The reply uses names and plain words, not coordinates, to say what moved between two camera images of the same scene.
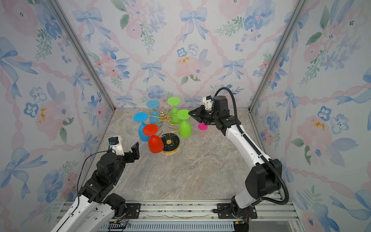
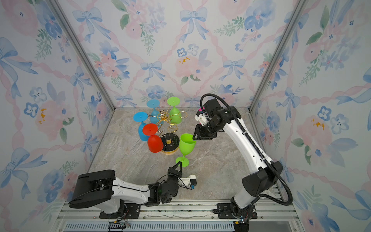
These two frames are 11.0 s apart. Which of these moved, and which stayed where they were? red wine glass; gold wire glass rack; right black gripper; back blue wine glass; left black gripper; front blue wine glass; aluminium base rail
Moved: left black gripper; right black gripper
Stayed: back blue wine glass; front blue wine glass; red wine glass; aluminium base rail; gold wire glass rack
